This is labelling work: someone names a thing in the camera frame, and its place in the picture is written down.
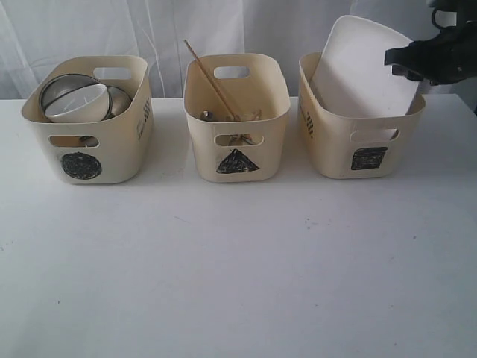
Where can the white ceramic bowl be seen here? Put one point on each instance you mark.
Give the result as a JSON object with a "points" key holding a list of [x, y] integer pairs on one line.
{"points": [[84, 105]]}

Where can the stainless steel bowl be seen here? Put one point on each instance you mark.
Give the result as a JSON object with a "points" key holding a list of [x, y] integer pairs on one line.
{"points": [[62, 85]]}

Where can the cream bin circle mark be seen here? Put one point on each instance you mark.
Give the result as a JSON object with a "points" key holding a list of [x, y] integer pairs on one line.
{"points": [[123, 140]]}

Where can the cream bin square mark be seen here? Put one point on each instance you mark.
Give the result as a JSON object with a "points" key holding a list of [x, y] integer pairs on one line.
{"points": [[345, 148]]}

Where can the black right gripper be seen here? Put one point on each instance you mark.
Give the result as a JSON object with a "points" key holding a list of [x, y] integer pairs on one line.
{"points": [[448, 58]]}

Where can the steel table knife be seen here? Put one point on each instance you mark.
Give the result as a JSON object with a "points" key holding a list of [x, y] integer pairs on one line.
{"points": [[240, 140]]}

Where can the white square plate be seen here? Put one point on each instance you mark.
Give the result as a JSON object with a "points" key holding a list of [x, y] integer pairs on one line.
{"points": [[351, 78]]}

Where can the cream bin triangle mark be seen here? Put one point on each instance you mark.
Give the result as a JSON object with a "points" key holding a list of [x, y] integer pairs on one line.
{"points": [[261, 101]]}

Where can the steel mug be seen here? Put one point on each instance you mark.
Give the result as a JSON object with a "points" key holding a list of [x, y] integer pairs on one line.
{"points": [[88, 141], [119, 101]]}

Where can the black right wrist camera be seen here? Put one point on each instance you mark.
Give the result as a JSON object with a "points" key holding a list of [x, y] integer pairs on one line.
{"points": [[452, 12]]}

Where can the wooden chopstick short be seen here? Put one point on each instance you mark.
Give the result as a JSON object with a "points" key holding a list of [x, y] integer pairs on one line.
{"points": [[211, 81]]}

